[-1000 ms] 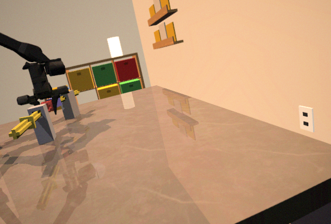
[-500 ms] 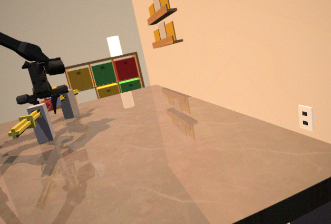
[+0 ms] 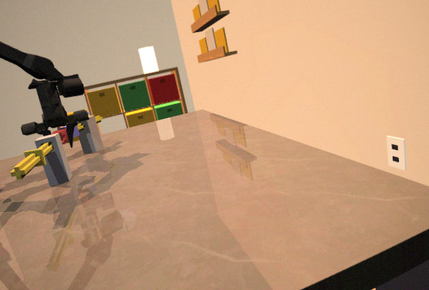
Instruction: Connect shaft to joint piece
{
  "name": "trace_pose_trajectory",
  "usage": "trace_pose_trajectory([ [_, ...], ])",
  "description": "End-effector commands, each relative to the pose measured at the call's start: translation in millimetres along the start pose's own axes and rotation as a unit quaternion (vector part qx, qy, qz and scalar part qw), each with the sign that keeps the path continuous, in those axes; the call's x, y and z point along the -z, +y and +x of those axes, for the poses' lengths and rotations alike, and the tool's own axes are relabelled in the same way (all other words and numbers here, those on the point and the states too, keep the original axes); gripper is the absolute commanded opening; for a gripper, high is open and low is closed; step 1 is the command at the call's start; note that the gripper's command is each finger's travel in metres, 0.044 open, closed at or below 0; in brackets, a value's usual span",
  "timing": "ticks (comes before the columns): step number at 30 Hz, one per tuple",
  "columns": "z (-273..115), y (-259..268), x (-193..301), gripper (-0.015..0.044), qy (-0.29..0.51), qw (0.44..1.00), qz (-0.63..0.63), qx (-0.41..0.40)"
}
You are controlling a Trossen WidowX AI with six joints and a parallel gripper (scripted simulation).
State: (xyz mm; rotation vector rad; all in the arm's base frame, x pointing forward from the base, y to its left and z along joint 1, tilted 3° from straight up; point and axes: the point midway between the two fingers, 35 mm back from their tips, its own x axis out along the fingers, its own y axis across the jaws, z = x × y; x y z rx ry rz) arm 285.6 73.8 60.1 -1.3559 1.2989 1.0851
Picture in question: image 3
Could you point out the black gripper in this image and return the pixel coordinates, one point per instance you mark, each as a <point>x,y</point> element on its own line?
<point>54,115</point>

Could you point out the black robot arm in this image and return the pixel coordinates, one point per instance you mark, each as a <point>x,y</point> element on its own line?
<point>42,68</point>

